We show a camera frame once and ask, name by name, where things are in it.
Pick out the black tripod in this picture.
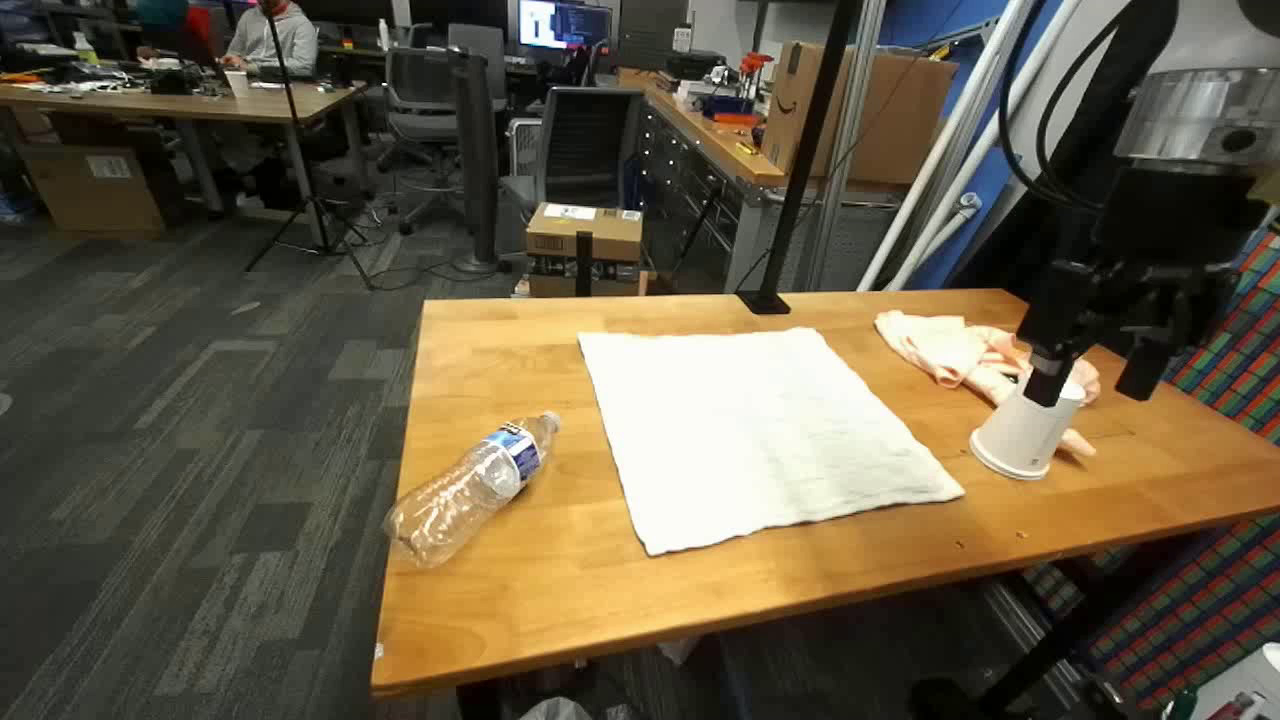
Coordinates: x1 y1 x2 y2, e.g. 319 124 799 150
239 0 380 293

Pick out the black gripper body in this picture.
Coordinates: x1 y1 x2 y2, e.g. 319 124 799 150
1012 164 1253 356

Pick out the white crumpled bag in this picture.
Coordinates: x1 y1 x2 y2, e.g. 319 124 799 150
515 692 605 720

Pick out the gray office chair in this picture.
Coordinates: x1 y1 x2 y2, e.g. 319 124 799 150
377 42 465 223

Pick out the seated person in gray shirt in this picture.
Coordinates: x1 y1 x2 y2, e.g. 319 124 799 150
216 0 326 80

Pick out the large flat cardboard box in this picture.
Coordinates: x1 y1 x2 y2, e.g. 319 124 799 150
761 39 960 190

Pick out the pink crumpled cloth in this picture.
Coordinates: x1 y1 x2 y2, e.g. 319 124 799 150
873 306 1108 469

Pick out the gray upright tower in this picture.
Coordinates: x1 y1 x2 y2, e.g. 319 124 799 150
448 50 506 271

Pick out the black table leg frame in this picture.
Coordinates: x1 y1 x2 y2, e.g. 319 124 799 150
913 534 1194 720

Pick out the long wooden office desk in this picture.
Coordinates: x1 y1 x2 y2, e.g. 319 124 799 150
0 75 363 214

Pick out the gray drawer cabinet wood top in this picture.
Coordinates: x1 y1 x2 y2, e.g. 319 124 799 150
615 64 913 294

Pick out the black screen panel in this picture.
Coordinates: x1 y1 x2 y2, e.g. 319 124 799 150
536 82 648 211

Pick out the lit computer monitor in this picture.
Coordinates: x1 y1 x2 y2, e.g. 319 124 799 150
515 0 615 56

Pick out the white paper cup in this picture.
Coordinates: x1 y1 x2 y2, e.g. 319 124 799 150
969 370 1092 483

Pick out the brown cardboard box with sticker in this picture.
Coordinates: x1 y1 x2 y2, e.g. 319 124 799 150
19 135 174 242

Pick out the white terry cloth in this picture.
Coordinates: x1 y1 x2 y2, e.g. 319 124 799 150
578 324 969 560

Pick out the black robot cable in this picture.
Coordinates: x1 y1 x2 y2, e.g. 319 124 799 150
997 0 1071 195

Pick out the clear plastic water bottle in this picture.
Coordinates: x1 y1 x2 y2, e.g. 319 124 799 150
386 408 565 576

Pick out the colourful plaid fabric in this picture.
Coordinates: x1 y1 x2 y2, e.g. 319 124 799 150
1023 223 1280 714

